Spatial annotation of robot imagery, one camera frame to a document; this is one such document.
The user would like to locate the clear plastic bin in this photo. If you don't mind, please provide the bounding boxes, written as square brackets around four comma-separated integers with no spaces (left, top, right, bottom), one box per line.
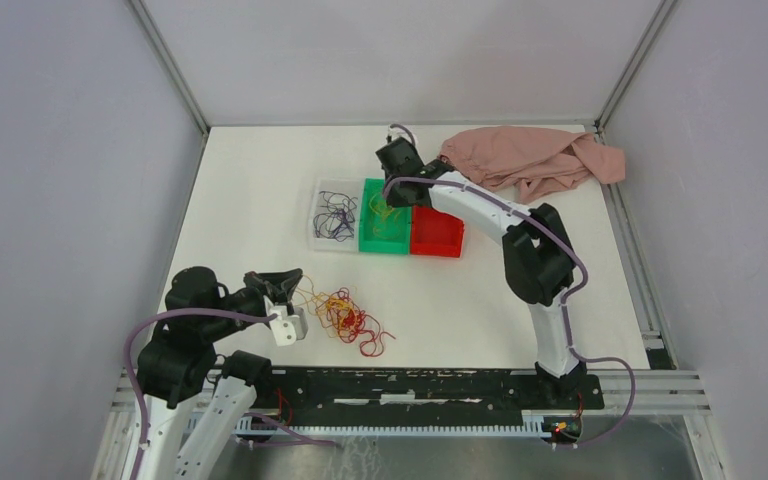
[306,178,363,253]

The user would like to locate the pink cloth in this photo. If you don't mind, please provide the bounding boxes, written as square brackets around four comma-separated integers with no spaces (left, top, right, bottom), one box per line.
[439,126,626,204]

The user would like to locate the wire bundle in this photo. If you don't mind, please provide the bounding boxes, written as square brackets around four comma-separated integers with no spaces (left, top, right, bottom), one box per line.
[289,274,397,359]

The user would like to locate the dark purple wire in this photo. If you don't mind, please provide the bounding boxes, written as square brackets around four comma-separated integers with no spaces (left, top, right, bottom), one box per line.
[312,190,360,243]

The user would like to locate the white slotted cable duct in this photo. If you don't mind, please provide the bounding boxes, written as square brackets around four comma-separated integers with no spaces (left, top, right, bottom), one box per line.
[184,414,551,440]

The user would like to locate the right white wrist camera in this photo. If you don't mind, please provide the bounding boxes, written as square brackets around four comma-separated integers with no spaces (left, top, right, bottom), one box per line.
[386,133,410,145]

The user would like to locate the red plastic bin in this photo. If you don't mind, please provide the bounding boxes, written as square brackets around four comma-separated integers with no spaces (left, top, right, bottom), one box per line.
[409,206,465,258]

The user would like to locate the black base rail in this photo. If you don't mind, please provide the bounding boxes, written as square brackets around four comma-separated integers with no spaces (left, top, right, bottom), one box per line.
[254,366,605,428]

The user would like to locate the aluminium frame rail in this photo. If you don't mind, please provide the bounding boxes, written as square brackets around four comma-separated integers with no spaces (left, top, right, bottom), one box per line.
[110,368,713,416]

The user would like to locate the yellow wire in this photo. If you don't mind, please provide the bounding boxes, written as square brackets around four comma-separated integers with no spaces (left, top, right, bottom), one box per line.
[365,188,405,241]

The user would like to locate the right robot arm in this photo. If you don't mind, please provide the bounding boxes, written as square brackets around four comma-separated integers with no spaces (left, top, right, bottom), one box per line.
[376,138,586,408]

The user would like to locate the right controller board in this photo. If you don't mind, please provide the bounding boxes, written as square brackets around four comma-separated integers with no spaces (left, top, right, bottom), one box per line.
[541,416,583,445]

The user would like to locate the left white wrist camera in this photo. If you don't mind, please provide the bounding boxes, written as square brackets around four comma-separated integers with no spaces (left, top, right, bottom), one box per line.
[264,297,309,347]

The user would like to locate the green plastic bin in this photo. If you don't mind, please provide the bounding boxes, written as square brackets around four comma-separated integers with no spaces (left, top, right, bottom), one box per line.
[358,178,412,255]

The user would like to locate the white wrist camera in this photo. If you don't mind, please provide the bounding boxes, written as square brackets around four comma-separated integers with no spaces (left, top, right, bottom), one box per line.
[264,297,309,347]
[386,133,410,145]

